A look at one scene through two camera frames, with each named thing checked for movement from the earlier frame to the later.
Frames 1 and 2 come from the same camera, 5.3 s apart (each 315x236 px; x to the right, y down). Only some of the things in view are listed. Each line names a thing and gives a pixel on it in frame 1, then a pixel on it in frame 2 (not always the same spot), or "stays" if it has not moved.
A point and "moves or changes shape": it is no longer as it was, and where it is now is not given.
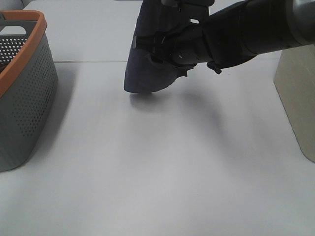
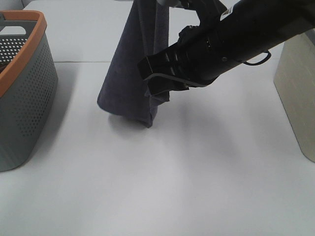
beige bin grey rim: x=295 y=81 stays
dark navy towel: x=145 y=72 moves or changes shape
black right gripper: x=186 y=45 → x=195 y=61
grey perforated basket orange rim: x=29 y=81 stays
